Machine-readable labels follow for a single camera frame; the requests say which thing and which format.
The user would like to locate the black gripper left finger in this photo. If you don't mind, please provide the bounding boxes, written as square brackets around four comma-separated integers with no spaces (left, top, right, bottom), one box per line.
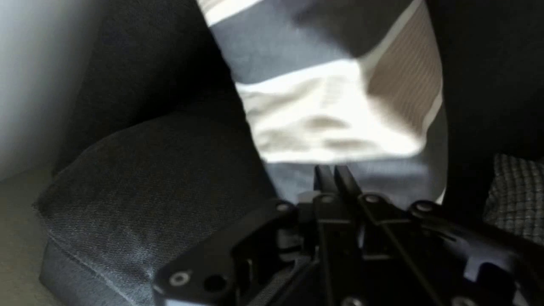
[151,163,343,306]

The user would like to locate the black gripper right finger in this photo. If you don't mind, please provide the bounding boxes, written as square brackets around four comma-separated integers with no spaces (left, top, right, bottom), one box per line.
[332,163,544,306]

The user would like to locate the large striped pillow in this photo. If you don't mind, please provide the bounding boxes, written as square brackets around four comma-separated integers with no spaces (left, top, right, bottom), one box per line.
[196,0,451,213]

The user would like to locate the dark gray textured pillow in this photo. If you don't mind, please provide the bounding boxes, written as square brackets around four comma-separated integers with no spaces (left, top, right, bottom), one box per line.
[483,151,544,247]

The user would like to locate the dark gray couch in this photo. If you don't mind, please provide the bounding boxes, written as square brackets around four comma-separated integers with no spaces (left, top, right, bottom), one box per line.
[32,0,544,306]

